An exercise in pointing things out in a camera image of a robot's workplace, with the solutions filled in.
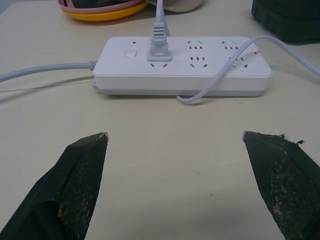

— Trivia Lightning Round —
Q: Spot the grey plug with cable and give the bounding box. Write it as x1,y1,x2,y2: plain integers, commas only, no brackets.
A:
146,0,173,63

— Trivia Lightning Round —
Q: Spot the dark green box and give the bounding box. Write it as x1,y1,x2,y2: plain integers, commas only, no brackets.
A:
251,0,320,43

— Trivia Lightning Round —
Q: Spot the thin white cable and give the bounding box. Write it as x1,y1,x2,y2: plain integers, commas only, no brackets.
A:
176,35,320,105

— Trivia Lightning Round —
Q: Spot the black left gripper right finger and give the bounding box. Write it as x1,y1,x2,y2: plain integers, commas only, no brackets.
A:
242,130,320,240

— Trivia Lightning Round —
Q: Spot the grey power strip cord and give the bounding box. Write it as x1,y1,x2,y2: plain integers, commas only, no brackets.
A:
0,59,98,83

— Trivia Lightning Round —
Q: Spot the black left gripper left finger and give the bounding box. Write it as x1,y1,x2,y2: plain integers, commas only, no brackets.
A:
0,132,110,240

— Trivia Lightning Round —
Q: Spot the yellow plate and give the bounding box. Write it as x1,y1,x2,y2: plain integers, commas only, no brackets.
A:
59,1,149,22

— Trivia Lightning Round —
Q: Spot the white power strip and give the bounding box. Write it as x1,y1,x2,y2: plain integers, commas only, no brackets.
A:
91,36,274,98

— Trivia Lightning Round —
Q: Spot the pink plate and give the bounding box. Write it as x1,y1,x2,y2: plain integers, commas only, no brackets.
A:
57,0,146,15

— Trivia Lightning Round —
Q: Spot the beige rounded object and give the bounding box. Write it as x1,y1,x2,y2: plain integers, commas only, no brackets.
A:
146,0,205,13

